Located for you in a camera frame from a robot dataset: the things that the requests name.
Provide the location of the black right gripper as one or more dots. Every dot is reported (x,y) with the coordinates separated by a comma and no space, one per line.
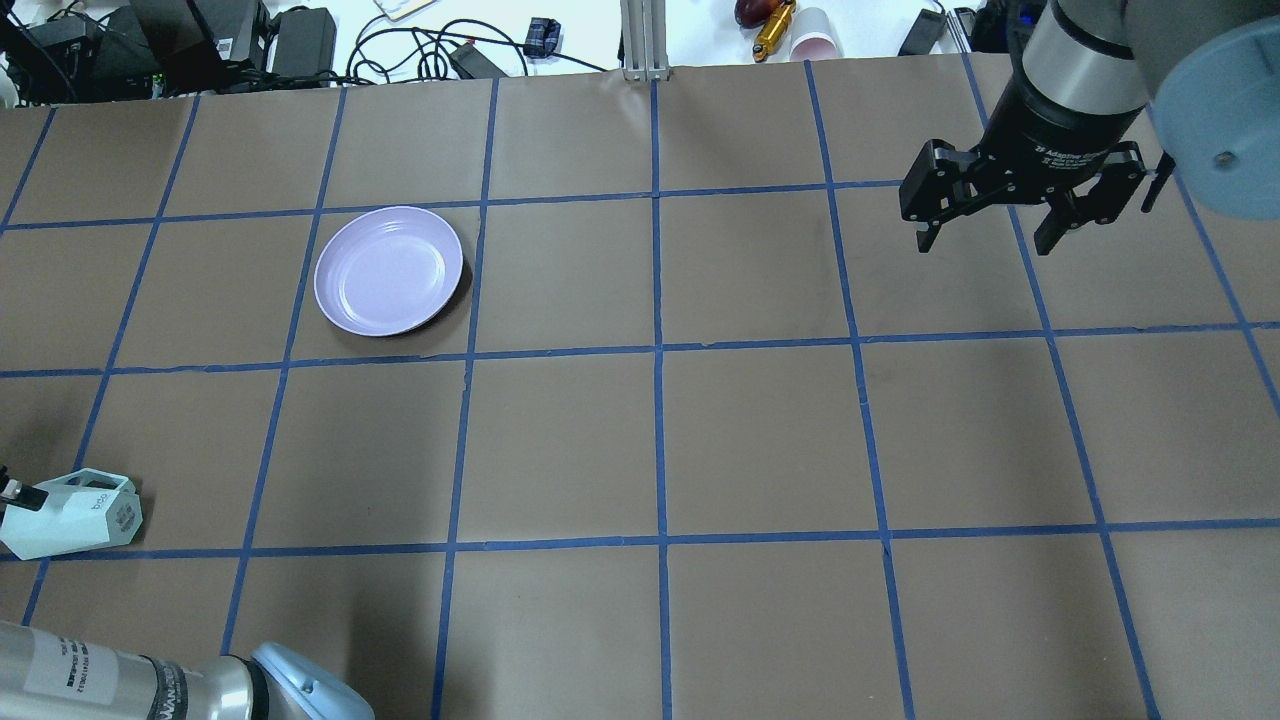
(1052,128)

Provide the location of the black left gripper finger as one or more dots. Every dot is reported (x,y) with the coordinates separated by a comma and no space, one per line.
(20,496)

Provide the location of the light teal faceted cup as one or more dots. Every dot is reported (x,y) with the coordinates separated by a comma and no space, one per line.
(86,510)

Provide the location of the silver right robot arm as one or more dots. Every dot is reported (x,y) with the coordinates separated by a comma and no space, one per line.
(1208,70)

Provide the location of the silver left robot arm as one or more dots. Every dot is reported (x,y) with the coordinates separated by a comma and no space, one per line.
(49,676)

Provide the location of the pink plastic cup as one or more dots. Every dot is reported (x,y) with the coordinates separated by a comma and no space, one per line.
(812,36)

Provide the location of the lavender round plate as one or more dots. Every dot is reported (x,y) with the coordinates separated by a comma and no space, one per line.
(388,271)

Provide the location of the red and gold toy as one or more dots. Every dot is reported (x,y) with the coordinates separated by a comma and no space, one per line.
(770,19)

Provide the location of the black power adapter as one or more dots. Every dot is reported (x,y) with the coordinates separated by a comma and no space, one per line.
(304,42)

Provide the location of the aluminium frame post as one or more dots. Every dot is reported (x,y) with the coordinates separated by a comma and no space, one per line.
(644,41)

